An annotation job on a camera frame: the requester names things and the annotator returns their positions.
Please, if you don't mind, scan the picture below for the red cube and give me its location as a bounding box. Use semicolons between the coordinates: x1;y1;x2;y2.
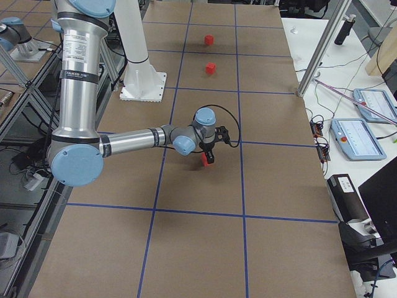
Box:
204;34;215;45
205;62;216;75
200;153;212;167

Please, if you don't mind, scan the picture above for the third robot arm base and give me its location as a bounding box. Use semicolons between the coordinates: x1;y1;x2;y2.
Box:
1;17;47;62

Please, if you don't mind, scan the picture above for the brown paper table mat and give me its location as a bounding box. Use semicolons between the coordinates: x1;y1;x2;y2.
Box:
30;2;355;297

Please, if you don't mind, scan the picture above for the black box with label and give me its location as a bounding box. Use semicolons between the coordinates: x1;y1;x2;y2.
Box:
327;174;369;224

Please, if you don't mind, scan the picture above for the near blue teach pendant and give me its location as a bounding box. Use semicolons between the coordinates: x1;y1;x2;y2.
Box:
331;118;387;161

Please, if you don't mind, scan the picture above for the blue teach pendant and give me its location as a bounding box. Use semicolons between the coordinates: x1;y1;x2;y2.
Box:
353;89;396;124
331;118;387;161

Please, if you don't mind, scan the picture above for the black monitor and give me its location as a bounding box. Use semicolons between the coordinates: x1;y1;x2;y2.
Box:
359;158;397;242

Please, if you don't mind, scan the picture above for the far blue teach pendant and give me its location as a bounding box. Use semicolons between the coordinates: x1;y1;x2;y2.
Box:
353;89;396;124

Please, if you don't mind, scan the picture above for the black handle tool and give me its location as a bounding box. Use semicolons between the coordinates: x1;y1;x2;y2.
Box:
334;14;357;45

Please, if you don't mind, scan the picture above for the aluminium frame post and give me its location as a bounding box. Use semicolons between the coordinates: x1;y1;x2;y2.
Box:
297;0;352;97

